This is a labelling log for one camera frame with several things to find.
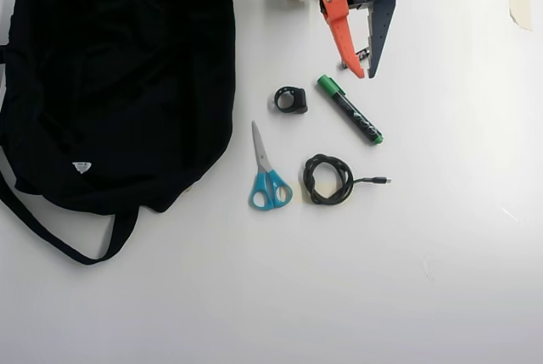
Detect blue handled scissors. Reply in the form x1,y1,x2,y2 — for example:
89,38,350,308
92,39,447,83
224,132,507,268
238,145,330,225
248,120,294,212

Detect beige masking tape piece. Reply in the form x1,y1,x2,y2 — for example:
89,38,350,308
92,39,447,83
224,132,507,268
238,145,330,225
507,0,534,32

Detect green black marker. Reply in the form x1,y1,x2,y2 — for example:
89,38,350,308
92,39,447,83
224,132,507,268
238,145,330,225
316,74,385,147

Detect black plastic ring clip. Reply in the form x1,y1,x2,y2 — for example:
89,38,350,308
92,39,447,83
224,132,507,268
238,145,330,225
266,86,309,115

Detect black AAA battery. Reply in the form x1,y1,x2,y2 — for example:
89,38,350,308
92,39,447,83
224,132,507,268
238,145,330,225
339,47,371,70

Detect black fabric bag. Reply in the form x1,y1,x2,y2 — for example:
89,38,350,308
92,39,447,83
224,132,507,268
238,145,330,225
0,0,237,266

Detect coiled black USB cable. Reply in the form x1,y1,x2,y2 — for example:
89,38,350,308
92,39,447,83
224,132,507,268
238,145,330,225
302,152,393,207

